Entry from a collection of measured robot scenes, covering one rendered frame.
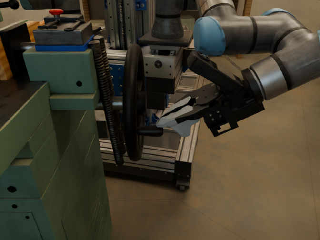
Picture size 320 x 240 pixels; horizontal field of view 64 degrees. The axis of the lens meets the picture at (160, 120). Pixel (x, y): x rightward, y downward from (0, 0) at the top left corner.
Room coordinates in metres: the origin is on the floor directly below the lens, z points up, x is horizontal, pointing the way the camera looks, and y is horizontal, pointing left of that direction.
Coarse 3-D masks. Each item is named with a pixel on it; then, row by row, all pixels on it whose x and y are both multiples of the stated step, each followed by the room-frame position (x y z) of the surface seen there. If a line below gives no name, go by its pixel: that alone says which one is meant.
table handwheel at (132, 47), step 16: (128, 48) 0.57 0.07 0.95; (128, 64) 0.50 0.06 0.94; (128, 80) 0.47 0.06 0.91; (144, 80) 0.69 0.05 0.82; (112, 96) 0.57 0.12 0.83; (128, 96) 0.45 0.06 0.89; (144, 96) 0.56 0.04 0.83; (128, 112) 0.43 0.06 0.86; (144, 112) 0.54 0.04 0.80; (128, 128) 0.42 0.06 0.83; (128, 144) 0.42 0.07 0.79
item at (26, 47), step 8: (16, 24) 0.59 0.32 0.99; (24, 24) 0.60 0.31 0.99; (0, 32) 0.52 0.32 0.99; (8, 32) 0.53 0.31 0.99; (16, 32) 0.56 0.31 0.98; (24, 32) 0.59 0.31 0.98; (8, 40) 0.53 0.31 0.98; (16, 40) 0.55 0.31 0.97; (24, 40) 0.58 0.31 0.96; (8, 48) 0.52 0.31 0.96; (16, 48) 0.54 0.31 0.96; (24, 48) 0.56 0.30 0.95; (8, 56) 0.52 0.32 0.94; (16, 56) 0.53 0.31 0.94; (16, 64) 0.53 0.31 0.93; (24, 64) 0.56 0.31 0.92; (16, 72) 0.52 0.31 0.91
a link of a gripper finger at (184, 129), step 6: (186, 108) 0.44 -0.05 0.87; (192, 108) 0.43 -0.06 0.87; (174, 114) 0.44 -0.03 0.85; (180, 114) 0.43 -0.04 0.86; (162, 120) 0.44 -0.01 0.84; (168, 120) 0.43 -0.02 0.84; (174, 120) 0.42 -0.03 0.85; (186, 120) 0.43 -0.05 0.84; (192, 120) 0.43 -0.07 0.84; (198, 120) 0.43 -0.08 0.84; (162, 126) 0.44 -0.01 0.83; (168, 126) 0.43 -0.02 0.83; (174, 126) 0.43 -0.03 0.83; (180, 126) 0.43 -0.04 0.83; (186, 126) 0.43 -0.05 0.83; (180, 132) 0.43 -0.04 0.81; (186, 132) 0.43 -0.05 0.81
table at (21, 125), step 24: (24, 72) 0.55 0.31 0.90; (0, 96) 0.43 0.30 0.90; (24, 96) 0.43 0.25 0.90; (48, 96) 0.48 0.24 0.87; (72, 96) 0.49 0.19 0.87; (96, 96) 0.51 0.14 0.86; (0, 120) 0.34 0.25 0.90; (24, 120) 0.38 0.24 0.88; (0, 144) 0.30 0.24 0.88; (24, 144) 0.36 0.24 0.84; (0, 168) 0.28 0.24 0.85
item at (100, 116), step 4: (96, 112) 0.85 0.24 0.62; (100, 112) 0.85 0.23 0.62; (96, 116) 0.82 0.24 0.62; (100, 116) 0.82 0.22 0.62; (104, 116) 0.82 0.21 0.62; (96, 120) 0.79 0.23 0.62; (100, 120) 0.79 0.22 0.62; (104, 120) 0.79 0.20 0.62; (100, 124) 0.79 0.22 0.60; (104, 124) 0.79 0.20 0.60; (100, 128) 0.79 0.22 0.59; (104, 128) 0.79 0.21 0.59; (100, 132) 0.79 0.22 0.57; (104, 132) 0.79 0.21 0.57; (108, 132) 0.80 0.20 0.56; (100, 136) 0.79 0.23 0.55; (104, 136) 0.79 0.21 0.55; (108, 136) 0.79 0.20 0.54
